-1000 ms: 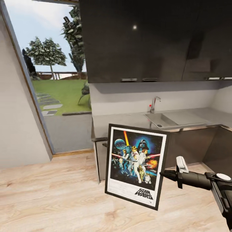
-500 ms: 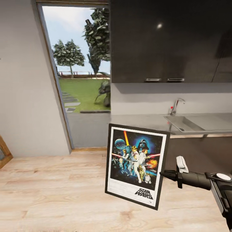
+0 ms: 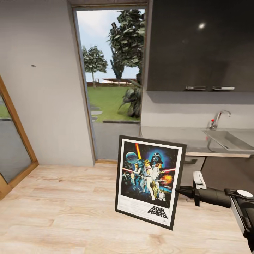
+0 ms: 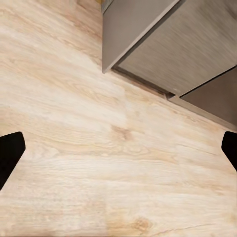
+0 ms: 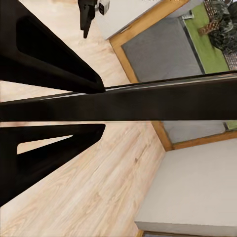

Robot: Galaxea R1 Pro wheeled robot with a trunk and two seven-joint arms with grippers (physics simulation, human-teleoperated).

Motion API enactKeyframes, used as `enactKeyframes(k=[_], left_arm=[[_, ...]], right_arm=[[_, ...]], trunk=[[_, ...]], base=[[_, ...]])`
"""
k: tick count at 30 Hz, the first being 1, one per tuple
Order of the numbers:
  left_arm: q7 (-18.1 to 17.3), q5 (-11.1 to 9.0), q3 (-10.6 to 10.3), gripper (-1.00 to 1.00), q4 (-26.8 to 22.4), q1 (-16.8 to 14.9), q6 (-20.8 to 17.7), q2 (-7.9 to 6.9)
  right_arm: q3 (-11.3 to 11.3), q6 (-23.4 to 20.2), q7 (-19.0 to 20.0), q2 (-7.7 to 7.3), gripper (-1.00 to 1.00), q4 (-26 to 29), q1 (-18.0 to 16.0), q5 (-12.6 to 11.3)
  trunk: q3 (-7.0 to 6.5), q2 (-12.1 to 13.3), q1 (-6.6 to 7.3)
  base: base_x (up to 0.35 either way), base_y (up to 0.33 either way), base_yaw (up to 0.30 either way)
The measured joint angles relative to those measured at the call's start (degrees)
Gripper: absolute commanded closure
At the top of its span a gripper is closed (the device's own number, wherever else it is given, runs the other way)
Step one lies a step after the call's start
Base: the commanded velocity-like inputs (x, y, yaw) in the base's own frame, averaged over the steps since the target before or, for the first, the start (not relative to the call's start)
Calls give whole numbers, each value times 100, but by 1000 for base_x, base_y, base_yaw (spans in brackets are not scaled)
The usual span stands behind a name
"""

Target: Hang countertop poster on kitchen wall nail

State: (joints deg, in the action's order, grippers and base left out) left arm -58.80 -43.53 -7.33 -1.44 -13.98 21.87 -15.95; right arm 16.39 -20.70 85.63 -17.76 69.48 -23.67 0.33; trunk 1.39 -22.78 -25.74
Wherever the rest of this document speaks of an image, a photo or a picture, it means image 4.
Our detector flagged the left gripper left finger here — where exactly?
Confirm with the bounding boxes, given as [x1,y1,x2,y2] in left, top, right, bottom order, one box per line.
[0,131,26,190]

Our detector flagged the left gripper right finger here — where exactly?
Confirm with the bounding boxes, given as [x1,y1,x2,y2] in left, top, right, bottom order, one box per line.
[221,131,237,171]

